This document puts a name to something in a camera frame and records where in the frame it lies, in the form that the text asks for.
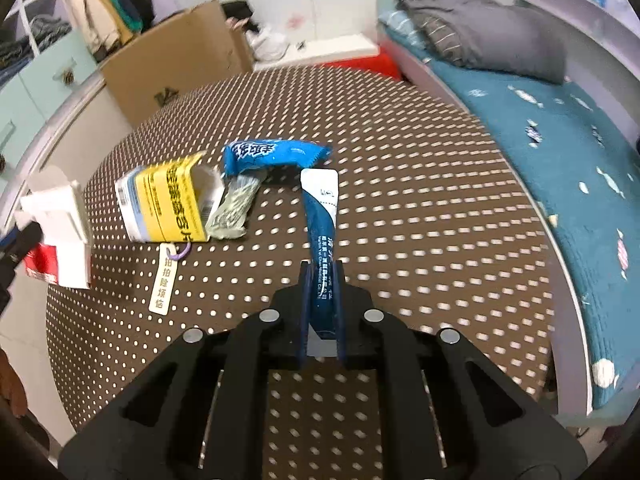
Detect lilac mint wardrobe cabinet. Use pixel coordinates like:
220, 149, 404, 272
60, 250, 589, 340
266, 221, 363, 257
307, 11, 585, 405
1, 0, 131, 232

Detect mint green bunk bed frame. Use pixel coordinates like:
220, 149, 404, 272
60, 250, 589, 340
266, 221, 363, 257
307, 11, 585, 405
374, 0, 640, 428

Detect blue white tube wrapper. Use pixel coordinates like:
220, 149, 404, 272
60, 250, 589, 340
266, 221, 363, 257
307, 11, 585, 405
300, 168, 338, 339

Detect brown polka dot tablecloth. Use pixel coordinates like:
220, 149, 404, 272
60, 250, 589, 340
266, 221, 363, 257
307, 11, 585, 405
44, 64, 557, 480

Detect red stool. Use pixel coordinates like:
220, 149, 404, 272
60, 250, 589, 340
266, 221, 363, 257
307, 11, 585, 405
322, 49, 402, 80

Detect white red medicine box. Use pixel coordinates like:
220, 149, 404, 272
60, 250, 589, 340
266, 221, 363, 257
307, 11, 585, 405
14, 166, 93, 289

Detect blue snack wrapper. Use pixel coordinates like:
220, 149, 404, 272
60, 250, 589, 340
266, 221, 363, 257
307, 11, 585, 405
224, 139, 331, 177

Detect hanging jackets on rail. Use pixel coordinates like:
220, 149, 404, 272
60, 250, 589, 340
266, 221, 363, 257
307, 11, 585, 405
64, 0, 155, 61

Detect white paper tag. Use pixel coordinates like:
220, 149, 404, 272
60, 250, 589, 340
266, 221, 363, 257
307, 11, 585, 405
149, 243, 178, 316

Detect teal bed mattress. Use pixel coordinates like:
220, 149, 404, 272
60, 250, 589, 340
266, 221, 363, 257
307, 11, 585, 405
376, 8, 640, 411

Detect blue striped pillow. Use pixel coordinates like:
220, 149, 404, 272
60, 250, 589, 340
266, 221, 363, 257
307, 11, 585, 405
378, 10, 433, 55

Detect grey folded duvet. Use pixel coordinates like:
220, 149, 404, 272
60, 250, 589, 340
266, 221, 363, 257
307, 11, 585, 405
397, 0, 566, 84

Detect yellow white medicine box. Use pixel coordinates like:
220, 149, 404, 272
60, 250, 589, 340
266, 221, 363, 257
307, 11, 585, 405
115, 152, 224, 243

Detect green silver wrapper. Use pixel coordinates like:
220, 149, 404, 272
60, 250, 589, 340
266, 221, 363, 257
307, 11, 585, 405
205, 170, 268, 240

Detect brown cardboard box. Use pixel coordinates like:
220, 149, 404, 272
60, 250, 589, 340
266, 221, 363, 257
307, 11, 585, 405
100, 0, 253, 126

